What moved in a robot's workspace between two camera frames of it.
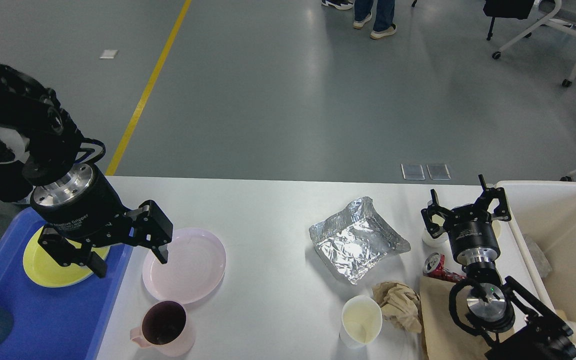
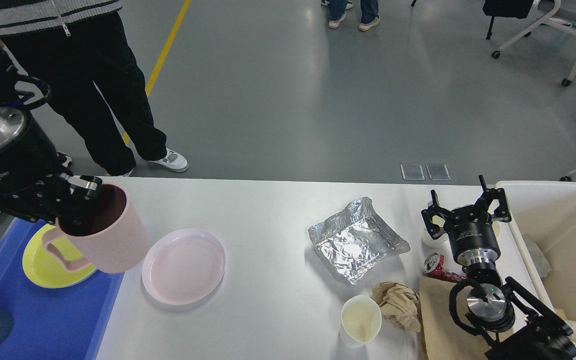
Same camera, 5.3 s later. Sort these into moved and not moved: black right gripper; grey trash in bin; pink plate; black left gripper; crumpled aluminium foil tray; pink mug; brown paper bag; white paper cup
Moved: black left gripper; pink mug
Not moved: crumpled aluminium foil tray; white paper cup; grey trash in bin; brown paper bag; black right gripper; pink plate
